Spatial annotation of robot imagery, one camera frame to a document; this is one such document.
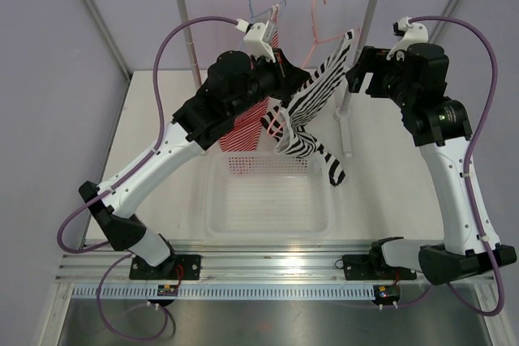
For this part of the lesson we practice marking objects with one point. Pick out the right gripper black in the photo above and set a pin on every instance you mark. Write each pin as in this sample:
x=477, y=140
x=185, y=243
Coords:
x=373, y=61

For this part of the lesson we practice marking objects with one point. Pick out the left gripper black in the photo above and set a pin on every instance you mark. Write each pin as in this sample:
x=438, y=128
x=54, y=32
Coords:
x=288, y=77

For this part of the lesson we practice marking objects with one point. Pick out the black white striped tank top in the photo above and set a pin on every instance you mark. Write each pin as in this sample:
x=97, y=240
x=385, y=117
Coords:
x=287, y=121

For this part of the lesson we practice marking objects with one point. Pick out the pink wire hanger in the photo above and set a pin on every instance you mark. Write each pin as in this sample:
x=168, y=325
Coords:
x=274, y=15

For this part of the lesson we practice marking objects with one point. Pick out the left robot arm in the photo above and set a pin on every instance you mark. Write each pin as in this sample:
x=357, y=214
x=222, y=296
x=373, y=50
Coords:
x=235, y=83

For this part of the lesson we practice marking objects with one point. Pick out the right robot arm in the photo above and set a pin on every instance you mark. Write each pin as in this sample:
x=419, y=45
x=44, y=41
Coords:
x=414, y=79

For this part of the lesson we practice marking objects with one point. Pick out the red striped tank top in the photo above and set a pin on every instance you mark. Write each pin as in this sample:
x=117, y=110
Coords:
x=245, y=135

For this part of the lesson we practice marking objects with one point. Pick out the white plastic basket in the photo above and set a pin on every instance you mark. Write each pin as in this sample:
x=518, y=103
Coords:
x=263, y=195

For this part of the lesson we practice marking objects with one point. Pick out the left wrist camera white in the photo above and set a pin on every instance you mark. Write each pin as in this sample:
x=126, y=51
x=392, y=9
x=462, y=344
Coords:
x=258, y=37

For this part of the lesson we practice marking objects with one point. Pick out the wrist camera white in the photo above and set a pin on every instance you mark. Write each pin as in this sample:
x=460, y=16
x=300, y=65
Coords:
x=258, y=37
x=409, y=33

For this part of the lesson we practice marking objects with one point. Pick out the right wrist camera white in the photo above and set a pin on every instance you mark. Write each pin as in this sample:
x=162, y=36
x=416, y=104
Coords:
x=409, y=33

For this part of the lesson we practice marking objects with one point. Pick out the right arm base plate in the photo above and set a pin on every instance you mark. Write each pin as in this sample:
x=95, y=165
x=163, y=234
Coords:
x=367, y=267

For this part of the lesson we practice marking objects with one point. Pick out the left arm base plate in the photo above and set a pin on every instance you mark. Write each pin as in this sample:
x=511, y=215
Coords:
x=184, y=266

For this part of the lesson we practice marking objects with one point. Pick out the white slotted cable duct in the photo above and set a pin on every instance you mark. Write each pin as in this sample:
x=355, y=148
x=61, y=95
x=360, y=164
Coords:
x=221, y=292

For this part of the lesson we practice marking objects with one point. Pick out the aluminium mounting rail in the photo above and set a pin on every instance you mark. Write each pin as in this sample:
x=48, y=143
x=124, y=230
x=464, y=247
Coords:
x=314, y=263

